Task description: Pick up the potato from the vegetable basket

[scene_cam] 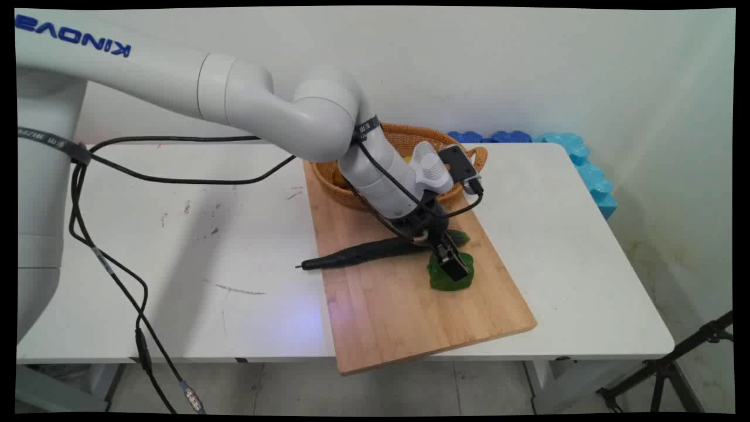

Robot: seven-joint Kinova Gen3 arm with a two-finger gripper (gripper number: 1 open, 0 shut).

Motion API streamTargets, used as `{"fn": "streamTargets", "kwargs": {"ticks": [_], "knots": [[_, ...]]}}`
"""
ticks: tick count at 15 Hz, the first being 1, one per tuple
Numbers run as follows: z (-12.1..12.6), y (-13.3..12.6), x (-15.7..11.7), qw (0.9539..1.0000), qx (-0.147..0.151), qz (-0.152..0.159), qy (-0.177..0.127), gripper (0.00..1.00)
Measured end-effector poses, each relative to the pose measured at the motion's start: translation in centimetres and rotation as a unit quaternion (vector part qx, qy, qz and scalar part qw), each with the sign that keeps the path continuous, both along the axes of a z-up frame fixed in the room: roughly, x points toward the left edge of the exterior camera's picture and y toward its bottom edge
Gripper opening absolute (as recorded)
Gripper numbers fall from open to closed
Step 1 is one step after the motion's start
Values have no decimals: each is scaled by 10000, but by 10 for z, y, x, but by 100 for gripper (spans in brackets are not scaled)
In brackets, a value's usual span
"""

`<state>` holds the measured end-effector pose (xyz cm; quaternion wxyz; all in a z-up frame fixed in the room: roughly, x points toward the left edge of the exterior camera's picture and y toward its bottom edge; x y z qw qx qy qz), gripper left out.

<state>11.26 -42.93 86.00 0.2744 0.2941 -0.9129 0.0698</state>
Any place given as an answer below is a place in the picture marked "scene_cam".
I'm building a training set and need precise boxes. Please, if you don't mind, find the green bell pepper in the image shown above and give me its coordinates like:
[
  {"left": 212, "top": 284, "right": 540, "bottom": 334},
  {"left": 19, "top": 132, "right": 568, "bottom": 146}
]
[{"left": 427, "top": 249, "right": 476, "bottom": 292}]

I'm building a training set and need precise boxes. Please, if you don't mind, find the thin black cable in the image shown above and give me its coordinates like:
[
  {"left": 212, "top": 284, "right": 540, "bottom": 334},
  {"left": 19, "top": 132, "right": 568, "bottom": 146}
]
[{"left": 69, "top": 136, "right": 485, "bottom": 247}]

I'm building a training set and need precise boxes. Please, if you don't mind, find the black tripod stand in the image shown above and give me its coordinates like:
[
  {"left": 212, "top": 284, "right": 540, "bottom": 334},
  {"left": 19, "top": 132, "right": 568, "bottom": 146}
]
[{"left": 596, "top": 310, "right": 735, "bottom": 414}]

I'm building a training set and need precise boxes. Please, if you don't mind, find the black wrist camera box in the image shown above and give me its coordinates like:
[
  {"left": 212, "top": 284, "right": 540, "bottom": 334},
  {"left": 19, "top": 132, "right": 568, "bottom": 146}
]
[{"left": 438, "top": 145, "right": 485, "bottom": 196}]

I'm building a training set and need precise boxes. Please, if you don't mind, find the dark blue foam mat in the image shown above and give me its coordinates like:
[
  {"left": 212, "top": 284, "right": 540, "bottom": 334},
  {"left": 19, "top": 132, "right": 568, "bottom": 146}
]
[{"left": 447, "top": 130, "right": 533, "bottom": 145}]

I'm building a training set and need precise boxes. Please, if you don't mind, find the woven wicker basket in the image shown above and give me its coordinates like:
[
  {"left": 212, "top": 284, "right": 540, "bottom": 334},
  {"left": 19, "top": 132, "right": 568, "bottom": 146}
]
[{"left": 311, "top": 122, "right": 489, "bottom": 212}]

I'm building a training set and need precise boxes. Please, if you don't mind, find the black wrist velcro strap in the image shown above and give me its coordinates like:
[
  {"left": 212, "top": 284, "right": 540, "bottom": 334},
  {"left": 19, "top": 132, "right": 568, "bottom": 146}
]
[{"left": 350, "top": 115, "right": 383, "bottom": 145}]

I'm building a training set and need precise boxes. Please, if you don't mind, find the white table leg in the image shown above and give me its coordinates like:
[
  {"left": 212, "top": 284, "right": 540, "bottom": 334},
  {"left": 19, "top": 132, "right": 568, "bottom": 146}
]
[{"left": 523, "top": 359, "right": 645, "bottom": 414}]

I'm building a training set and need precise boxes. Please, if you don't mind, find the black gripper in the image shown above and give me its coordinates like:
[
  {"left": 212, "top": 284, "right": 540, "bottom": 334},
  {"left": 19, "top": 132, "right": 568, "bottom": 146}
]
[{"left": 402, "top": 199, "right": 473, "bottom": 283}]

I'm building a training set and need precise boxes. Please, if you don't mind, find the long dark green cucumber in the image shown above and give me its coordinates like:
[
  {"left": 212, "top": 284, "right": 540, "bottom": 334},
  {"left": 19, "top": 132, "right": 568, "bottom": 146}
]
[{"left": 296, "top": 229, "right": 471, "bottom": 271}]

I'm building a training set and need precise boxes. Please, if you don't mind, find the black printed velcro strap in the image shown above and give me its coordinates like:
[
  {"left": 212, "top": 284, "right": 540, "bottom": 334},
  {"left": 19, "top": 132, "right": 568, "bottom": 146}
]
[{"left": 18, "top": 125, "right": 93, "bottom": 166}]

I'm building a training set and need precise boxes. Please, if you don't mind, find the light blue foam mat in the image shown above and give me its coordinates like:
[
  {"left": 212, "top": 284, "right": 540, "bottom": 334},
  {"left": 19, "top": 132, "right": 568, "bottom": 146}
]
[{"left": 541, "top": 132, "right": 619, "bottom": 221}]

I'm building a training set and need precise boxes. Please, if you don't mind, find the bamboo cutting board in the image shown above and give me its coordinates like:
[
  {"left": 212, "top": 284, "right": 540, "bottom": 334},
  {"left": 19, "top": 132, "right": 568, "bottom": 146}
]
[{"left": 303, "top": 158, "right": 538, "bottom": 376}]

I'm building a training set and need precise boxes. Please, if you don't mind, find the grey table leg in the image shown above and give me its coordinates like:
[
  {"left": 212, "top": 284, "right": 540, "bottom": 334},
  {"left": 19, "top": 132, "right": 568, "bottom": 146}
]
[{"left": 16, "top": 364, "right": 127, "bottom": 414}]

